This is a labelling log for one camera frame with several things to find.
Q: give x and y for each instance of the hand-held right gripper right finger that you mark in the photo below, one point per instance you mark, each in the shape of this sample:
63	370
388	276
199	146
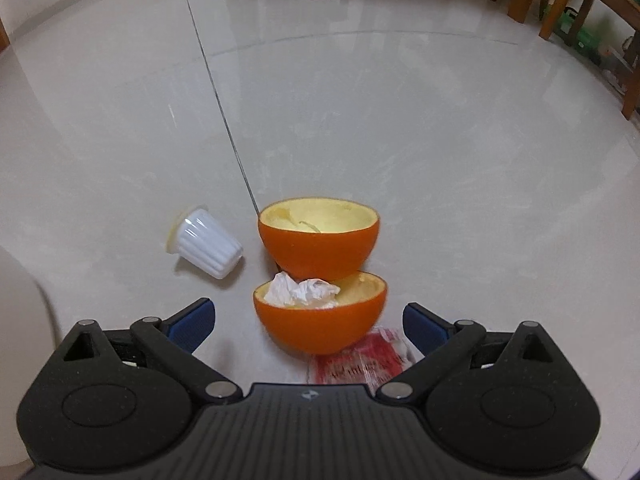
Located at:
424	327

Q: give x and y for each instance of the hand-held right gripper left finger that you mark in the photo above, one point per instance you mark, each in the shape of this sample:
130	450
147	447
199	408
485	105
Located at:
192	322

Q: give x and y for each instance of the orange peel half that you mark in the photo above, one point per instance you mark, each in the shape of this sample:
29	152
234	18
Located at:
315	252
315	327

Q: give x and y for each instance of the white plastic trash bin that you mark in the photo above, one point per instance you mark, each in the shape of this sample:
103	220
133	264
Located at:
25	335

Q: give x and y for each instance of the small white ribbed cup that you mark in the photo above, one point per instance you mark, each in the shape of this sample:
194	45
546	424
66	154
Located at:
207	247

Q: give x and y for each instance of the red snack wrapper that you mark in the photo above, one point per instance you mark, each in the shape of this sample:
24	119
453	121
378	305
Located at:
350	367

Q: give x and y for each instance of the crumpled white tissue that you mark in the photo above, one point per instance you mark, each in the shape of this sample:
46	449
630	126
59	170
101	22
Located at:
300	292

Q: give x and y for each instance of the green plastic box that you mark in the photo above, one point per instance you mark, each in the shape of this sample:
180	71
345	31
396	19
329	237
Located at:
582	37

